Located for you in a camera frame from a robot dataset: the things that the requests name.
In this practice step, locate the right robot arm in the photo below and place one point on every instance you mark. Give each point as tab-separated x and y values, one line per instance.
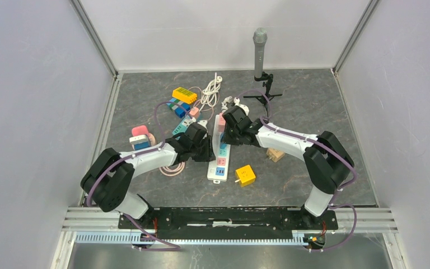
327	161

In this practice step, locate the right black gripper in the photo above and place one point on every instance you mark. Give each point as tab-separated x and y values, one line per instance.
227	140

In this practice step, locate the yellow rectangular power strip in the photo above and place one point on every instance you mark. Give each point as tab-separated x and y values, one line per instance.
184	95

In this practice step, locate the grey slotted cable duct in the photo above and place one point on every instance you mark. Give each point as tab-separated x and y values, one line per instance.
91	225

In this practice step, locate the grey microphone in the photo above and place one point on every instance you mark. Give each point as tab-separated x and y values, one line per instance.
260	38

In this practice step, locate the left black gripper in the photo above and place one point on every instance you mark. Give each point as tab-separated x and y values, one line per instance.
208	156

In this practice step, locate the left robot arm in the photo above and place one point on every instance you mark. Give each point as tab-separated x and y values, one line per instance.
108	179

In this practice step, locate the white multicolour power strip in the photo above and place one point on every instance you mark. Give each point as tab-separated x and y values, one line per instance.
218	169

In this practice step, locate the black microphone tripod stand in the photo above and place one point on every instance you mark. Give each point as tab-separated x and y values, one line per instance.
264	97

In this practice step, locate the beige cube socket adapter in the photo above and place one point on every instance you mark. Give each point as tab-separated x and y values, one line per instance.
274	155

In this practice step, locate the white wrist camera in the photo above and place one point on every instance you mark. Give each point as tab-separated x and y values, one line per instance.
239	108
197	131

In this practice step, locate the blue white cube adapter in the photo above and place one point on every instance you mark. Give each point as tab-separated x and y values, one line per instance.
140	142

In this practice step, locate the small blue plug adapter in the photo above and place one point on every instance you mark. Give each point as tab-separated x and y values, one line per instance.
222	138

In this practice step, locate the yellow cube socket adapter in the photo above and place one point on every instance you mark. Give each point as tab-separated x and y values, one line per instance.
245	176

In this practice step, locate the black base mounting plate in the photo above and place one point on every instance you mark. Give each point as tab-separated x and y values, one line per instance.
272	222

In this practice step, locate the pink round socket reel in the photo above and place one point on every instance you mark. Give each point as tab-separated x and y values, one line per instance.
138	130

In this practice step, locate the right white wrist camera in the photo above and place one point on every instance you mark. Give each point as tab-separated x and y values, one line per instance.
239	108

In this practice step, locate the pink cube socket adapter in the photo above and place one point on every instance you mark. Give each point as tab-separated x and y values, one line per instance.
221	123

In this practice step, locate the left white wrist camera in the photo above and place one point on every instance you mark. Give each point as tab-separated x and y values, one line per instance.
197	131

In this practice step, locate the teal power strip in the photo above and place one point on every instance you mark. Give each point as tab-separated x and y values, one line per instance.
183	125

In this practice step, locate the blue green power strip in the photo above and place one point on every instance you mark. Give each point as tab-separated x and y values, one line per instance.
179	107

